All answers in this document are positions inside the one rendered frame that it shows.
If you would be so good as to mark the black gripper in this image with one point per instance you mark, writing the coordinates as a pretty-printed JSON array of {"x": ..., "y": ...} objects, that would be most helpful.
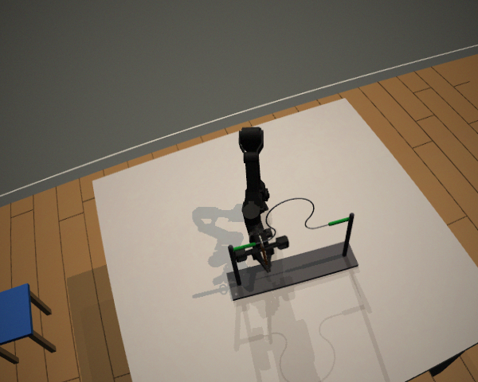
[{"x": 281, "y": 243}]

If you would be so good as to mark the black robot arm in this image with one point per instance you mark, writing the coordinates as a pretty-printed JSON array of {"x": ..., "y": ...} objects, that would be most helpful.
[{"x": 251, "y": 140}]

